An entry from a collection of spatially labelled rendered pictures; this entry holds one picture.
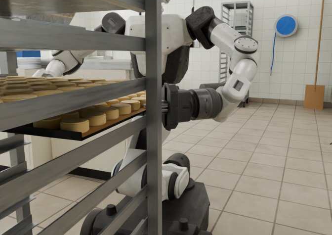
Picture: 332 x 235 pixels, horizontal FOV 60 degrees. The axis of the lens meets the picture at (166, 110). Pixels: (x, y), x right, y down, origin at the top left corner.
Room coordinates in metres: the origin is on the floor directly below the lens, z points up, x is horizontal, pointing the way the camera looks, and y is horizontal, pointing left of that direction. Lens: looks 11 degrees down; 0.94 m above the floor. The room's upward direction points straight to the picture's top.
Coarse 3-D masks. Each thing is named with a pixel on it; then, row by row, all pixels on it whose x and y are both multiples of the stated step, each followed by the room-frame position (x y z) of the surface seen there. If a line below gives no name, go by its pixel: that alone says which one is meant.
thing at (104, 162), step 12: (84, 72) 2.06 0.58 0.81; (96, 72) 2.03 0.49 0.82; (108, 72) 1.99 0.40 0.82; (120, 72) 1.96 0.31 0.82; (108, 132) 2.00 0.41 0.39; (60, 144) 2.16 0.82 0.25; (72, 144) 2.12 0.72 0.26; (120, 144) 1.96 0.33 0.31; (96, 156) 2.04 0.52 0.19; (108, 156) 2.00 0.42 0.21; (120, 156) 1.96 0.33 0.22; (84, 168) 2.11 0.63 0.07; (96, 168) 2.04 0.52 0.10; (108, 168) 2.00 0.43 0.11
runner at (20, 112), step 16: (128, 80) 0.60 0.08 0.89; (144, 80) 0.67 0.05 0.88; (48, 96) 0.38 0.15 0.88; (64, 96) 0.40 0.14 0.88; (80, 96) 0.44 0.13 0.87; (96, 96) 0.48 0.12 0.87; (112, 96) 0.53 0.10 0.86; (0, 112) 0.31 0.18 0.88; (16, 112) 0.33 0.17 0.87; (32, 112) 0.35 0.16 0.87; (48, 112) 0.37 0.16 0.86; (64, 112) 0.40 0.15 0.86; (0, 128) 0.30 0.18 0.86
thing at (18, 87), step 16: (0, 80) 0.65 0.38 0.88; (16, 80) 0.68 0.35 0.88; (32, 80) 0.65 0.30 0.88; (48, 80) 0.65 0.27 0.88; (64, 80) 0.65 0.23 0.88; (80, 80) 0.65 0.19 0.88; (96, 80) 0.67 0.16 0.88; (112, 80) 0.65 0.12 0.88; (0, 96) 0.41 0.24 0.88; (16, 96) 0.40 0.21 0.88; (32, 96) 0.40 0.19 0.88
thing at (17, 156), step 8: (0, 56) 0.82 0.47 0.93; (8, 56) 0.82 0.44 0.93; (0, 64) 0.82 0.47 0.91; (8, 64) 0.82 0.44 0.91; (0, 72) 0.83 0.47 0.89; (8, 72) 0.82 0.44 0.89; (16, 72) 0.84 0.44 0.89; (8, 136) 0.82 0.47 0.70; (16, 152) 0.82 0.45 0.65; (24, 152) 0.84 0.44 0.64; (16, 160) 0.82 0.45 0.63; (24, 160) 0.84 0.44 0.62; (24, 208) 0.82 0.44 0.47; (16, 216) 0.83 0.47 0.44; (24, 216) 0.82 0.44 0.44; (32, 232) 0.84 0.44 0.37
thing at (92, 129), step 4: (140, 108) 0.73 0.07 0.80; (144, 108) 0.73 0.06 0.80; (132, 112) 0.68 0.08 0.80; (136, 112) 0.68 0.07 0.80; (120, 116) 0.63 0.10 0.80; (124, 116) 0.63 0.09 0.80; (128, 116) 0.63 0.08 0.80; (108, 120) 0.59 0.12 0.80; (112, 120) 0.59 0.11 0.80; (116, 120) 0.59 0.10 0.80; (120, 120) 0.59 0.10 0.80; (104, 124) 0.56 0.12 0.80; (108, 124) 0.56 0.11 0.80; (92, 128) 0.53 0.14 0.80; (96, 128) 0.53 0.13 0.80; (100, 128) 0.53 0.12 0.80; (88, 132) 0.50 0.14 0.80; (92, 132) 0.50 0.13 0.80; (84, 136) 0.47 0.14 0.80
